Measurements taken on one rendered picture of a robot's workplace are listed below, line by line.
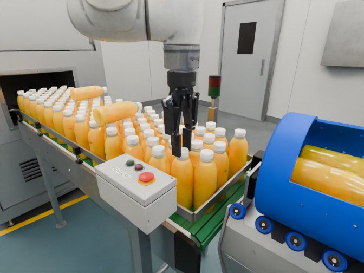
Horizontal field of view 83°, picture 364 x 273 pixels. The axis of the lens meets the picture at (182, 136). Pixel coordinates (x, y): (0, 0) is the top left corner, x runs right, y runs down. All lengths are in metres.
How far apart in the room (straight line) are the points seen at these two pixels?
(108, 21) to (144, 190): 0.35
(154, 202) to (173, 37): 0.36
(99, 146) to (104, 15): 0.57
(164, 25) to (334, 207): 0.48
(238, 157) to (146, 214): 0.44
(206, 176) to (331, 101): 3.59
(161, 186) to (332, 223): 0.34
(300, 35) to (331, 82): 0.91
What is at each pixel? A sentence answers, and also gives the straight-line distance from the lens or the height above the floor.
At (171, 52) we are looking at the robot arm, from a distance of 0.51.
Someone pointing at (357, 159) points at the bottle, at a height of 1.14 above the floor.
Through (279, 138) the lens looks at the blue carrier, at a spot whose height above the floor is 1.20.
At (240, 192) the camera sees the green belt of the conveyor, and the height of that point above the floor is 0.90.
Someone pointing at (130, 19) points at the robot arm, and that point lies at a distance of 0.49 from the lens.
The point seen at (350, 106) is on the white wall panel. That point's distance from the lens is 4.04.
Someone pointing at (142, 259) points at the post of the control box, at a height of 0.82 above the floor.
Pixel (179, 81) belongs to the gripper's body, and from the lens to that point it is 0.51.
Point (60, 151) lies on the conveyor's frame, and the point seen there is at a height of 0.90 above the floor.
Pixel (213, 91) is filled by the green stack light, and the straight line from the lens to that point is 1.05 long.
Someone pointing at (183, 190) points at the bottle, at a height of 0.98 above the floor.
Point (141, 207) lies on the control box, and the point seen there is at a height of 1.07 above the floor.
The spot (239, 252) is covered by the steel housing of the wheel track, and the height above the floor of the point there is 0.86.
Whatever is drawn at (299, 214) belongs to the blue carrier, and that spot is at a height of 1.07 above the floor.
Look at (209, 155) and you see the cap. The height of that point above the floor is 1.10.
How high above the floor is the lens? 1.38
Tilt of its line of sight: 23 degrees down
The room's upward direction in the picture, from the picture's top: straight up
